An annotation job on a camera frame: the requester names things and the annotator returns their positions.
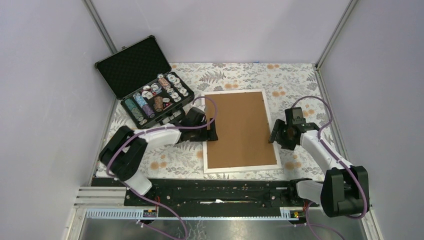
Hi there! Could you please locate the brown cardboard backing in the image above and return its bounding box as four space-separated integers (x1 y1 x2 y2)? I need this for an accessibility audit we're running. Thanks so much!
204 91 278 170

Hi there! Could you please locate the white picture frame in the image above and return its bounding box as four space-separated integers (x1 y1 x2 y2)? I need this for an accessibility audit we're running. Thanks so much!
200 88 283 174

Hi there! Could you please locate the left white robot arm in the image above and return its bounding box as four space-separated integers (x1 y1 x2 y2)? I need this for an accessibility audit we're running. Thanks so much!
99 107 219 206

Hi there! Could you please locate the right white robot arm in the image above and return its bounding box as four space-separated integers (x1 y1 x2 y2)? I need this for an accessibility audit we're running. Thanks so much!
268 107 370 218

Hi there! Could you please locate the floral tablecloth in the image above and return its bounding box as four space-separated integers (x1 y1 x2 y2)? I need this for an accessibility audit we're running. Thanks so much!
138 63 328 181

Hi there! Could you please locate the black poker chip case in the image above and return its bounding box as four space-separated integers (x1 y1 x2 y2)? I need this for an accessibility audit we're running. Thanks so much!
94 35 195 129

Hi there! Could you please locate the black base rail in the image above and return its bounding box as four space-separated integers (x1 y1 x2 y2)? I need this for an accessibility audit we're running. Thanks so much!
145 178 308 219

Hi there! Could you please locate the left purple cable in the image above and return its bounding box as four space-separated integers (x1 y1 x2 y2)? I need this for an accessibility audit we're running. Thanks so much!
105 96 220 240

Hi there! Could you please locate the purple cable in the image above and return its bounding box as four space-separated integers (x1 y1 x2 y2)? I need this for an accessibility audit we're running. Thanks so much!
105 96 220 240
290 96 369 240

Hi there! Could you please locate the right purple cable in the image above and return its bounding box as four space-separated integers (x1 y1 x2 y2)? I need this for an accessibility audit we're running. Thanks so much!
290 96 369 240

